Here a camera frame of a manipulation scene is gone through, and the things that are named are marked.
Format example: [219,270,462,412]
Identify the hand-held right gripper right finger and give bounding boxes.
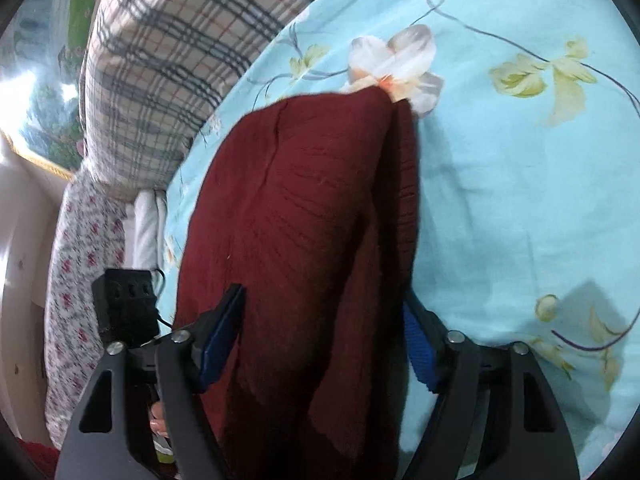
[400,290,581,480]

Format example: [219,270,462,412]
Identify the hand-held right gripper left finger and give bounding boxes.
[54,282,246,480]

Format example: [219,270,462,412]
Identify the dark red hooded sweater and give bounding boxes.
[172,87,421,480]

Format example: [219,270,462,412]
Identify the person's left hand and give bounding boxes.
[149,400,173,441]

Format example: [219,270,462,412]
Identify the pink floral quilt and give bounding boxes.
[44,175,136,446]

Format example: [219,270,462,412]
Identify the white knit cloth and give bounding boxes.
[122,190,168,271]

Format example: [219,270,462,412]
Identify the light blue floral bed sheet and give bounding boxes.
[162,0,640,476]

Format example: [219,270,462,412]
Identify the plaid quilt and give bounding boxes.
[77,0,366,196]

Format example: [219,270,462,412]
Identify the black cable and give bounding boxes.
[150,267,174,332]

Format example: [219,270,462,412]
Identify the framed landscape wall picture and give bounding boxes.
[0,0,116,181]

